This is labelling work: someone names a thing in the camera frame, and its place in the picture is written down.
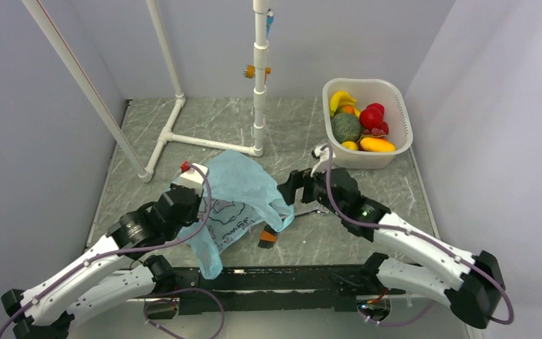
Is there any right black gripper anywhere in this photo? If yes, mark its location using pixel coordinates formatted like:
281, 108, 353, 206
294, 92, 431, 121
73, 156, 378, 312
277, 160, 346, 218

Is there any light blue plastic bag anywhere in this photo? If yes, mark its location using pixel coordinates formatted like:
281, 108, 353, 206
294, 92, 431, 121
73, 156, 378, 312
179, 150, 294, 280

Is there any yellow fake lemon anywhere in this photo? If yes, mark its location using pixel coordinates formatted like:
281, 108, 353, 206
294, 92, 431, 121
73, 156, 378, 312
341, 141, 359, 151

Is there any orange fake mango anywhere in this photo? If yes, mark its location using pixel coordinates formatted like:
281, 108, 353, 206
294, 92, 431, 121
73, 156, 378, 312
359, 137, 396, 153

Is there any yellow fake banana bunch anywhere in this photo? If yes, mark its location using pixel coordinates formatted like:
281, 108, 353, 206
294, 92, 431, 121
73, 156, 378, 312
329, 90, 357, 117

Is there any large red fake apple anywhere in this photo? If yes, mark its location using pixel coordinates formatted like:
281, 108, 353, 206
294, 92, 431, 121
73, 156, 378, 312
359, 107, 384, 130

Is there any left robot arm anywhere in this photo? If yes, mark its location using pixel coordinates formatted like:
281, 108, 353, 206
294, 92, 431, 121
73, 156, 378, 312
0, 182, 209, 338

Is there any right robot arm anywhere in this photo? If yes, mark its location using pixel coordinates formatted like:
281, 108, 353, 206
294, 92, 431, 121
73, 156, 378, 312
277, 168, 514, 329

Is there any yellow green fake fruit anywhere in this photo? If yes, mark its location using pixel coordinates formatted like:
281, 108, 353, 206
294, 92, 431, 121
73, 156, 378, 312
335, 105, 361, 118

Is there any red fake apple lower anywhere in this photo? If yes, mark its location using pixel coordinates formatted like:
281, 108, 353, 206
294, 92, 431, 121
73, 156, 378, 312
378, 121, 390, 136

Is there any red fake apple upper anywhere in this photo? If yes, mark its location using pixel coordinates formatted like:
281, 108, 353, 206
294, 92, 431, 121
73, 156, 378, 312
366, 102, 385, 114

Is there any orange black hex key set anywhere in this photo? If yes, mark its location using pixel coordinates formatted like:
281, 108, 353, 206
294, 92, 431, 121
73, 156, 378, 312
258, 225, 277, 249

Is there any white plastic basket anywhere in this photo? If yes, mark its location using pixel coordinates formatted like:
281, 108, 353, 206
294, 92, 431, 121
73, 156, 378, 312
323, 78, 414, 170

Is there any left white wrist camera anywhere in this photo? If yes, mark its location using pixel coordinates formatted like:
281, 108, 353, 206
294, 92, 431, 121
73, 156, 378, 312
176, 161, 209, 196

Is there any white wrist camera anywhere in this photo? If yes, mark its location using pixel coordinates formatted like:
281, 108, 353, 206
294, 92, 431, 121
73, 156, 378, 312
311, 143, 335, 176
176, 161, 209, 196

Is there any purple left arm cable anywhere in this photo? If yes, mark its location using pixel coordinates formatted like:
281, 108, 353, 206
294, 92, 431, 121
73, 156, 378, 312
0, 163, 213, 339

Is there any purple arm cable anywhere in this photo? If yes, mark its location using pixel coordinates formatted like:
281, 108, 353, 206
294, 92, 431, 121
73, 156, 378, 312
320, 145, 515, 328
0, 163, 213, 339

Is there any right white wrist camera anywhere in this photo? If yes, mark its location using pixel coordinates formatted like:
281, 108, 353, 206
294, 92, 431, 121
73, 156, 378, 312
311, 143, 335, 176

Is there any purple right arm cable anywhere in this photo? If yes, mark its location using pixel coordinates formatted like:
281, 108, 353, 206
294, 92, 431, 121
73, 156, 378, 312
320, 145, 515, 328

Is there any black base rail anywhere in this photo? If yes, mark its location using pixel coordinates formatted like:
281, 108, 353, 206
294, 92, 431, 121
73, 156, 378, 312
131, 254, 407, 321

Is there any white PVC pipe frame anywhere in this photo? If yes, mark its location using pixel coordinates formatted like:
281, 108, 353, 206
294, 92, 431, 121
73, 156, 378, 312
23, 1, 274, 183

